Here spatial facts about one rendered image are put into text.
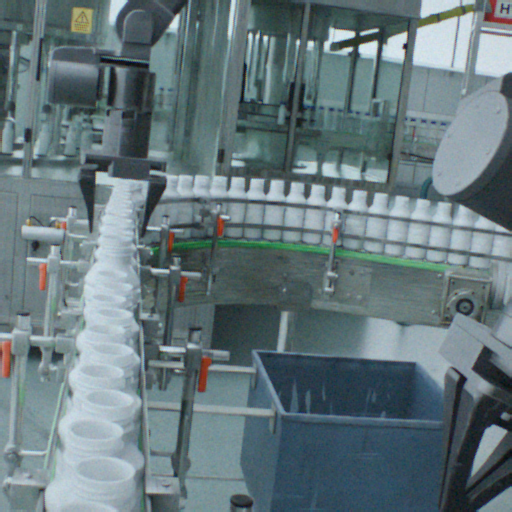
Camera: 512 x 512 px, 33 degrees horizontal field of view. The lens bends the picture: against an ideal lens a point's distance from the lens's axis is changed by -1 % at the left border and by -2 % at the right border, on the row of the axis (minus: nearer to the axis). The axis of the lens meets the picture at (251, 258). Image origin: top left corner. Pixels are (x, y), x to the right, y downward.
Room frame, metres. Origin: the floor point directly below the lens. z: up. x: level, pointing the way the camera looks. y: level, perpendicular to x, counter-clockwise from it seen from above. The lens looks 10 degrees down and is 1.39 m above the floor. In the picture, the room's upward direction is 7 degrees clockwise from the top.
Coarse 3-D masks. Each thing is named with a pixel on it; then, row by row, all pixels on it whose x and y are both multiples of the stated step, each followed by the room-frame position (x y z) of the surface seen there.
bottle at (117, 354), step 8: (96, 344) 0.71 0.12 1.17; (104, 344) 0.72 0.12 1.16; (112, 344) 0.72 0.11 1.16; (120, 344) 0.72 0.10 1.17; (96, 352) 0.69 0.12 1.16; (104, 352) 0.72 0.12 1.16; (112, 352) 0.72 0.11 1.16; (120, 352) 0.72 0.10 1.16; (128, 352) 0.71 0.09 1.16; (96, 360) 0.69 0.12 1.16; (104, 360) 0.69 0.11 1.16; (112, 360) 0.69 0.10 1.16; (120, 360) 0.69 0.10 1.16; (128, 360) 0.70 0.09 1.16; (120, 368) 0.69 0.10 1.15; (128, 368) 0.70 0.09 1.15; (128, 376) 0.69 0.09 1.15; (128, 384) 0.70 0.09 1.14; (128, 392) 0.70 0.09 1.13; (72, 400) 0.70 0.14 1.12; (136, 400) 0.70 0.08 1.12; (136, 408) 0.69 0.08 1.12; (136, 416) 0.69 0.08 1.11; (136, 424) 0.70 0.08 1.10; (136, 432) 0.69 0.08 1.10; (136, 440) 0.70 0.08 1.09
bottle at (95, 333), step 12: (96, 324) 0.77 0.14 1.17; (108, 324) 0.78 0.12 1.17; (96, 336) 0.74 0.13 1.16; (108, 336) 0.74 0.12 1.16; (120, 336) 0.75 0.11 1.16; (84, 348) 0.75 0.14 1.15; (84, 360) 0.75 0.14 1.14; (72, 372) 0.75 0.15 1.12; (72, 384) 0.74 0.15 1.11; (132, 384) 0.76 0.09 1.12; (72, 396) 0.74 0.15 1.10
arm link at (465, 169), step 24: (480, 96) 0.44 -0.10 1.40; (504, 96) 0.42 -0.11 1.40; (456, 120) 0.45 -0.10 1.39; (480, 120) 0.43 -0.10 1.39; (504, 120) 0.40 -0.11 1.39; (456, 144) 0.44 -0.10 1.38; (480, 144) 0.41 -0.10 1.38; (504, 144) 0.40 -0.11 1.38; (456, 168) 0.42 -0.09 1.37; (480, 168) 0.40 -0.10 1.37; (504, 168) 0.40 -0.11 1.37; (456, 192) 0.41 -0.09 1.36; (480, 192) 0.41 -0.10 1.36; (504, 192) 0.40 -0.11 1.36; (504, 216) 0.42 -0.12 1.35
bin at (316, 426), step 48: (288, 384) 1.49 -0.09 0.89; (336, 384) 1.51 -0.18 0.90; (384, 384) 1.52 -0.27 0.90; (432, 384) 1.43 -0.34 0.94; (288, 432) 1.18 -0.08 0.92; (336, 432) 1.19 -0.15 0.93; (384, 432) 1.21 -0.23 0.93; (432, 432) 1.22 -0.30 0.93; (240, 480) 1.43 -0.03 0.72; (288, 480) 1.18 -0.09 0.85; (336, 480) 1.20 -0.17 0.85; (384, 480) 1.21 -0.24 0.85; (432, 480) 1.22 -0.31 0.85
